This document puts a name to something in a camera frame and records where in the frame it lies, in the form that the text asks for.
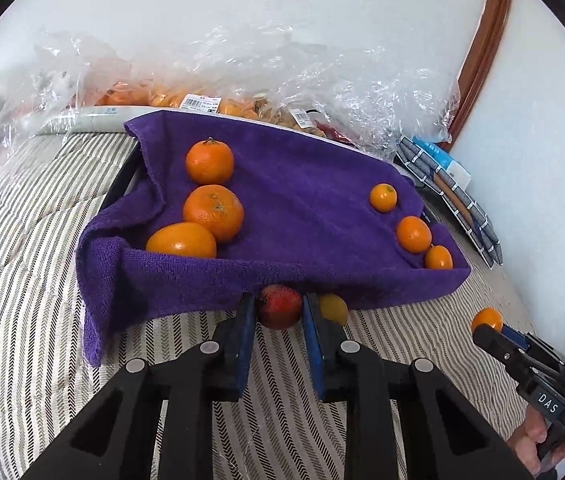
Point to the smooth oblong orange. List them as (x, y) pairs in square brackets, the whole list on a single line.
[(181, 242)]

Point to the blue tissue pack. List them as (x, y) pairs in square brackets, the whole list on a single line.
[(442, 157)]

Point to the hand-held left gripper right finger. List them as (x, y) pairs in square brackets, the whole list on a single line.
[(312, 350)]

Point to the striped bed quilt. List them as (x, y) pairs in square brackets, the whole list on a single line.
[(22, 270)]

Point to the purple towel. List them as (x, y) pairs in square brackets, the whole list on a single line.
[(302, 200)]

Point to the clear bag of oranges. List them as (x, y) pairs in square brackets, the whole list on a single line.
[(127, 92)]

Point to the checkered cloth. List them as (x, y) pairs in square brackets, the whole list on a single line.
[(467, 215)]

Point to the red fruit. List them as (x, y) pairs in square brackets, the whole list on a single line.
[(279, 307)]

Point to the large orange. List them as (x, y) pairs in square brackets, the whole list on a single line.
[(213, 212), (209, 161)]

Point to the person's right hand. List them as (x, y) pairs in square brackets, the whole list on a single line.
[(529, 440)]

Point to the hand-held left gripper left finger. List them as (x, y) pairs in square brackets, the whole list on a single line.
[(245, 340)]

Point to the yellow-green round fruit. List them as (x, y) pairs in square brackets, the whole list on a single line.
[(335, 308)]

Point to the small mandarin orange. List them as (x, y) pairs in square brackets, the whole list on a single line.
[(383, 197), (414, 234), (438, 257), (486, 319)]

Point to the wooden door frame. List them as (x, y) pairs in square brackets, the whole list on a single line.
[(487, 35)]

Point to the white long box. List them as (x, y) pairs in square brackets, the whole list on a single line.
[(107, 112)]

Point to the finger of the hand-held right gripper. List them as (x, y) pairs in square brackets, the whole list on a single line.
[(497, 347), (537, 352)]

